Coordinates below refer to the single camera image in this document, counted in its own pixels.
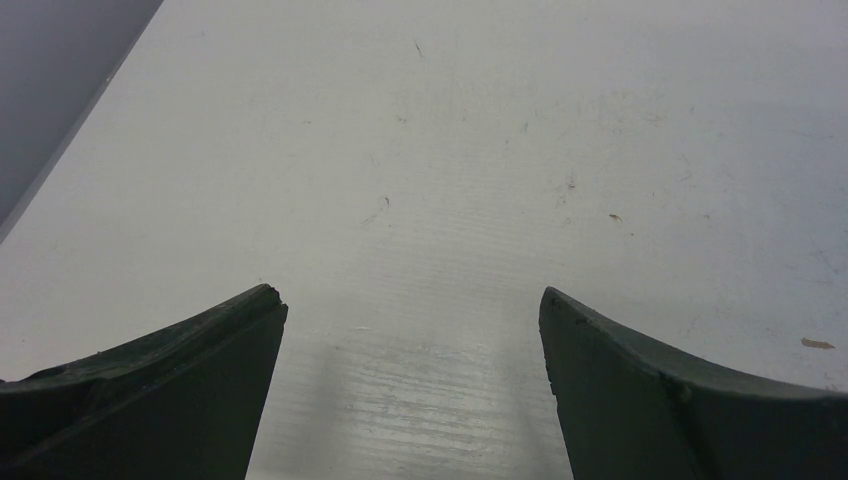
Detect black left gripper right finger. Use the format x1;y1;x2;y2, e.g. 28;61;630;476
539;287;847;479

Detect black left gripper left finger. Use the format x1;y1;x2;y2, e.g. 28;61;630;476
1;284;288;479

